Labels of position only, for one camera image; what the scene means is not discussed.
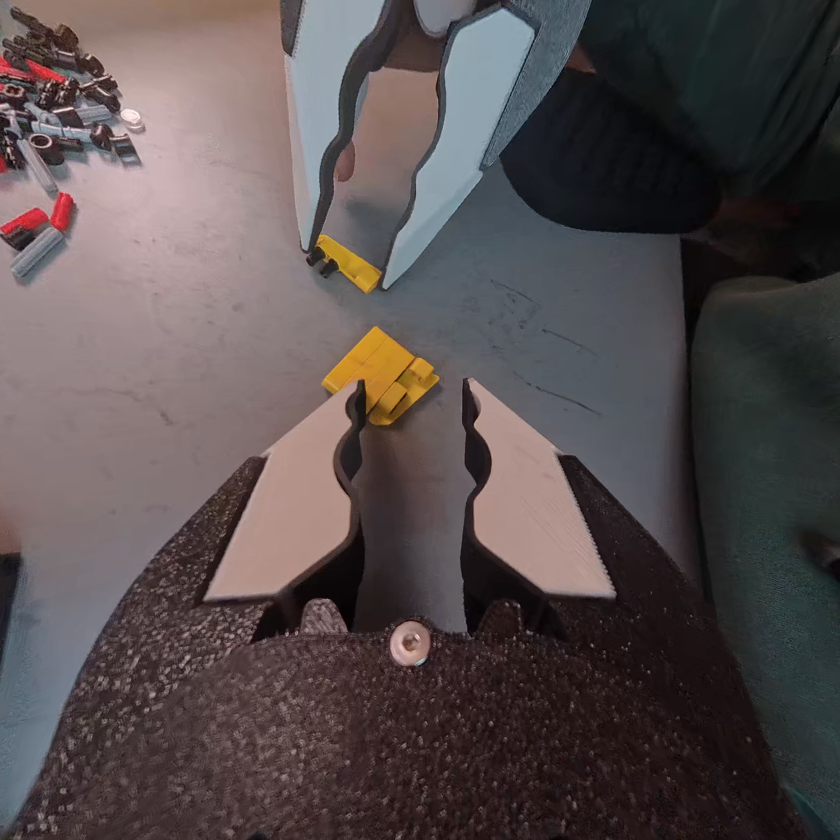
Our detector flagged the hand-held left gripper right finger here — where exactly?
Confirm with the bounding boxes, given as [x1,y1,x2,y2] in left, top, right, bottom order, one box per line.
[461,378,619,599]

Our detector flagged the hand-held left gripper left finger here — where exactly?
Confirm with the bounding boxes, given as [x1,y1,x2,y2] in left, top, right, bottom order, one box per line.
[202,379,367,603]

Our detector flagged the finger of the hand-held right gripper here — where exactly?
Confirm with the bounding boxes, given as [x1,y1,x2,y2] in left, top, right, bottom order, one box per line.
[381,7,537,291]
[283,0,396,253]

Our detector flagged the yellow lego plate black pins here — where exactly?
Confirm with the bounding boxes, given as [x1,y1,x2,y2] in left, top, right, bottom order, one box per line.
[305,235,383,294]

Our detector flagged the yellow lego subassembly blue pins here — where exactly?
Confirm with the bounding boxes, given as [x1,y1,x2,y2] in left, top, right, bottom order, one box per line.
[322,326,441,427]

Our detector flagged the person's right forearm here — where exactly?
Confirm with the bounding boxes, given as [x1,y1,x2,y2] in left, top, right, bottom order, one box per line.
[502,0,840,234]

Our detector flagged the pile of small lego pieces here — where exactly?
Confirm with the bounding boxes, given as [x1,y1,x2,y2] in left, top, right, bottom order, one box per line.
[0,7,147,278]

